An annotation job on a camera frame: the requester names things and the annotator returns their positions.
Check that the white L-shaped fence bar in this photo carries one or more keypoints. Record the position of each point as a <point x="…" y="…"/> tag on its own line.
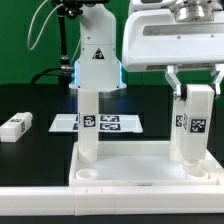
<point x="115" y="200"/>

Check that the black camera stand pole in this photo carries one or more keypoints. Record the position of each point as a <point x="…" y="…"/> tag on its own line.
<point x="71" y="9"/>

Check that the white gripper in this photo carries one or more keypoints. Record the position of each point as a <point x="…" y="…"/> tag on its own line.
<point x="164" y="34"/>

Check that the fiducial marker sheet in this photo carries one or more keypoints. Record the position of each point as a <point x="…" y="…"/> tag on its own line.
<point x="107" y="123"/>

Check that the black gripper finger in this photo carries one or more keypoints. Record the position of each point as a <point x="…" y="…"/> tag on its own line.
<point x="218" y="74"/>

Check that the white desk tabletop tray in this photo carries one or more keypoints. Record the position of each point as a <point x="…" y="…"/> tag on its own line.
<point x="140" y="163"/>

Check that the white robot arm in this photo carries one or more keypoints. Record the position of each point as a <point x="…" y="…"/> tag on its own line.
<point x="97" y="66"/>

